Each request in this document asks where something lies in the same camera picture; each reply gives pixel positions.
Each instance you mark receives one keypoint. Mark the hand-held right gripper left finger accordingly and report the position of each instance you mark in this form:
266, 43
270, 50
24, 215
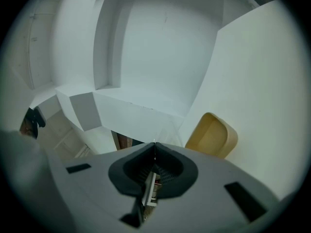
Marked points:
102, 190

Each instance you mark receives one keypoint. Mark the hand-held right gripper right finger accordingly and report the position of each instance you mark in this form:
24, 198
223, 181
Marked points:
206, 190

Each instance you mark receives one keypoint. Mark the beige oval tray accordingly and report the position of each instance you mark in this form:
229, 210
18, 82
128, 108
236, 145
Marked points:
211, 135

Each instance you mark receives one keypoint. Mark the black office chair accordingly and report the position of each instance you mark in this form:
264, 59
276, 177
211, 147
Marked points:
36, 120

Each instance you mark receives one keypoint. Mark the white table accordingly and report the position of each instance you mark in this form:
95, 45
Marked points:
255, 81

